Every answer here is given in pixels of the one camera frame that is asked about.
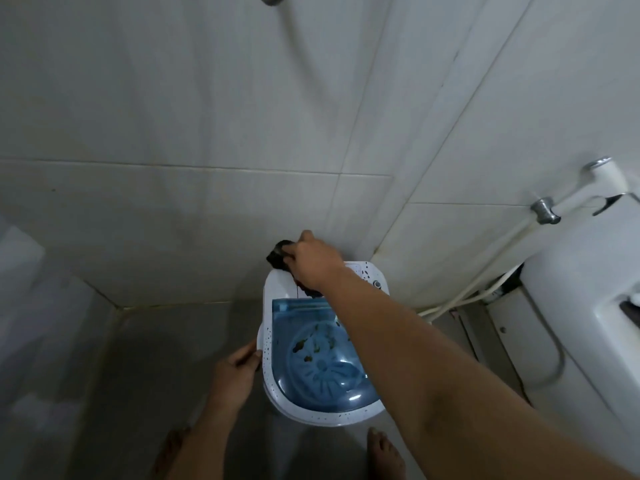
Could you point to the small white blue washing machine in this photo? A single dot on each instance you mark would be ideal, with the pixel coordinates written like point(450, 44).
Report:
point(320, 374)

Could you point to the black flat item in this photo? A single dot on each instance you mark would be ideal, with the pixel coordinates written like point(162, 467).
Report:
point(631, 312)

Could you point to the person's right hand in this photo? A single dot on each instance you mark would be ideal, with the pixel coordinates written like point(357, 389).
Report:
point(315, 262)

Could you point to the white toilet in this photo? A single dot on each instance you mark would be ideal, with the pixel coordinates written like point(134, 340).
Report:
point(575, 319)

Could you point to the dark striped cleaning cloth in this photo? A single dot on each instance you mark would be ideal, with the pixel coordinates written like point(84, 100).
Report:
point(277, 254)

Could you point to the person's right forearm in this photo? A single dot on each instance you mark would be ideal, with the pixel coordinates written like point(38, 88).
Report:
point(450, 384)

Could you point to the person's left hand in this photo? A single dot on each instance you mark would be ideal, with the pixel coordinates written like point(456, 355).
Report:
point(232, 379)

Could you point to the white bidet sprayer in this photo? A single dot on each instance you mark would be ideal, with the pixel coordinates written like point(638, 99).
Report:
point(600, 182)

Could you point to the small white device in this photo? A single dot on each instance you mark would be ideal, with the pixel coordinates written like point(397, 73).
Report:
point(635, 298)

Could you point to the person's left forearm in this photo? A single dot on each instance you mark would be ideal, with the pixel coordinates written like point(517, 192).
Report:
point(200, 449)

